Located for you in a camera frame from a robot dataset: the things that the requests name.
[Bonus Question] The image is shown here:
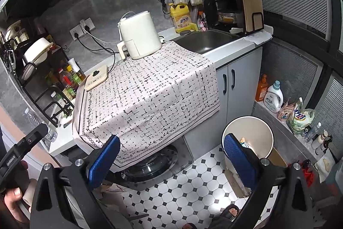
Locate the steel sink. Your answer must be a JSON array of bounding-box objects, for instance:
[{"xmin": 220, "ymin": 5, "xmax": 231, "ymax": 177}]
[{"xmin": 174, "ymin": 30, "xmax": 241, "ymax": 55}]

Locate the clear plastic water bottle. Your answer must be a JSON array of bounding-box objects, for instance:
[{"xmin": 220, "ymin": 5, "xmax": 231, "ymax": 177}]
[{"xmin": 25, "ymin": 108, "xmax": 59, "ymax": 144}]

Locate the white laundry detergent bottle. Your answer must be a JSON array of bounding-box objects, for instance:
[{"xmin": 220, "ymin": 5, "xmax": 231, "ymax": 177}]
[{"xmin": 264, "ymin": 80, "xmax": 284, "ymax": 114}]

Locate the cardboard box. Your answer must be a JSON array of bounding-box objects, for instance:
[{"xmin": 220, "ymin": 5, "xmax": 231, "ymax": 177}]
[{"xmin": 224, "ymin": 148, "xmax": 289, "ymax": 198}]

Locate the white bowl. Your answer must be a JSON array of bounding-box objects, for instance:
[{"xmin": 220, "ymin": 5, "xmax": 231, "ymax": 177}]
[{"xmin": 23, "ymin": 37, "xmax": 54, "ymax": 66}]

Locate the yellow dish soap bottle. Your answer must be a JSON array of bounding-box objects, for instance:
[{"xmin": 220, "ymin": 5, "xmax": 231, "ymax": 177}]
[{"xmin": 169, "ymin": 3, "xmax": 194, "ymax": 34}]

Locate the row of condiment bottles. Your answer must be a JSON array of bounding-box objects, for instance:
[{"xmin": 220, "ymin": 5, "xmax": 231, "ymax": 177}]
[{"xmin": 45, "ymin": 58, "xmax": 87, "ymax": 101}]

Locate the beige cutting board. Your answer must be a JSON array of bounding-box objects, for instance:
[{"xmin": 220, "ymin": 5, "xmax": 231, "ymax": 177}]
[{"xmin": 238, "ymin": 0, "xmax": 263, "ymax": 32}]

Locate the black patterned white tablecloth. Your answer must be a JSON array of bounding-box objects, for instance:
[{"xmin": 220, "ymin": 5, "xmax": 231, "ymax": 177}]
[{"xmin": 72, "ymin": 41, "xmax": 221, "ymax": 174}]

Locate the grey wall socket panel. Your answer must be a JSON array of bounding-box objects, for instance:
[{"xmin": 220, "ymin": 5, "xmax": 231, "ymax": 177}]
[{"xmin": 70, "ymin": 18, "xmax": 96, "ymax": 41}]

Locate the person's foot in black sandal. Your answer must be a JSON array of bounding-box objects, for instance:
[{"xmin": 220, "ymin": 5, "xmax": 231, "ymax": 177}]
[{"xmin": 211, "ymin": 204, "xmax": 241, "ymax": 229}]

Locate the washing machine door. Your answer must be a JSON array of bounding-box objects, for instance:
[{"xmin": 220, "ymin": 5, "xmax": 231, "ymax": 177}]
[{"xmin": 67, "ymin": 144, "xmax": 179, "ymax": 193}]

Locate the cream air fryer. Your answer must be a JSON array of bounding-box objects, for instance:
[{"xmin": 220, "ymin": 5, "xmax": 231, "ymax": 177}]
[{"xmin": 116, "ymin": 11, "xmax": 163, "ymax": 61}]

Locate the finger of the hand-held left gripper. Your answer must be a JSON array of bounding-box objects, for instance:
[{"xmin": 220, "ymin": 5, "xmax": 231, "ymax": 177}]
[{"xmin": 15, "ymin": 123, "xmax": 49, "ymax": 158}]

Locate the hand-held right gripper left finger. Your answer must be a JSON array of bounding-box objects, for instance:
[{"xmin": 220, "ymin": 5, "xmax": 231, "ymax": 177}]
[{"xmin": 29, "ymin": 135, "xmax": 121, "ymax": 229}]

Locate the cream waste bin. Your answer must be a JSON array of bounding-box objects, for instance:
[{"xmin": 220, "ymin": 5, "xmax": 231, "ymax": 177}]
[{"xmin": 221, "ymin": 115, "xmax": 275, "ymax": 165}]

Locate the black power cable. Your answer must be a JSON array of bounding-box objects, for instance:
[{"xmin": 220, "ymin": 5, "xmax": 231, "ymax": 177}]
[{"xmin": 75, "ymin": 28, "xmax": 116, "ymax": 70}]

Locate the orange printed snack bag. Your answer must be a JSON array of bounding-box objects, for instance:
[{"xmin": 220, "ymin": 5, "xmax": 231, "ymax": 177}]
[{"xmin": 277, "ymin": 97, "xmax": 304, "ymax": 123}]

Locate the orange detergent bottle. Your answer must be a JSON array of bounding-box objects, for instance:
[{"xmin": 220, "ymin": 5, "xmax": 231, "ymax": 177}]
[{"xmin": 255, "ymin": 74, "xmax": 269, "ymax": 103}]

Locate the steel pot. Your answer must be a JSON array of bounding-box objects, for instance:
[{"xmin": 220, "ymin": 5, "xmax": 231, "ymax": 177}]
[{"xmin": 217, "ymin": 11, "xmax": 239, "ymax": 25}]

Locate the black wire shelf rack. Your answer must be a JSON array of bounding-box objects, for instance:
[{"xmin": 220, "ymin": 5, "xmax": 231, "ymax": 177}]
[{"xmin": 0, "ymin": 34, "xmax": 76, "ymax": 128}]

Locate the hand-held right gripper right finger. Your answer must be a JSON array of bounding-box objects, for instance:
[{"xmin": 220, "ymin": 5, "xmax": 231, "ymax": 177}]
[{"xmin": 224, "ymin": 133, "xmax": 314, "ymax": 229}]

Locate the red plastic bag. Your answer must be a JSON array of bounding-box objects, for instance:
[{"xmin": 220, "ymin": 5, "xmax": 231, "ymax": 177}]
[{"xmin": 302, "ymin": 160, "xmax": 322, "ymax": 187}]

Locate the grey cabinet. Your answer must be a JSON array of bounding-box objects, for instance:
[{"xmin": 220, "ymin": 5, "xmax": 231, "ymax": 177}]
[{"xmin": 185, "ymin": 46, "xmax": 263, "ymax": 162}]

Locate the small pink bottle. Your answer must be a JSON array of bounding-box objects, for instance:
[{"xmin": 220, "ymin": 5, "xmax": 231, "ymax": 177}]
[{"xmin": 198, "ymin": 12, "xmax": 209, "ymax": 31}]

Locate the white power cable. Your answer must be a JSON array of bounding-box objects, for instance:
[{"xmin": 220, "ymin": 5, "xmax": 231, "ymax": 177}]
[{"xmin": 85, "ymin": 12, "xmax": 134, "ymax": 44}]

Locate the white rag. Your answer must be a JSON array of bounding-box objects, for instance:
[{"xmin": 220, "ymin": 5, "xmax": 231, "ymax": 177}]
[{"xmin": 247, "ymin": 30, "xmax": 273, "ymax": 45}]

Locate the person's left hand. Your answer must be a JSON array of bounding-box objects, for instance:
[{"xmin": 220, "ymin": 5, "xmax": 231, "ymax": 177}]
[{"xmin": 3, "ymin": 161, "xmax": 33, "ymax": 224}]

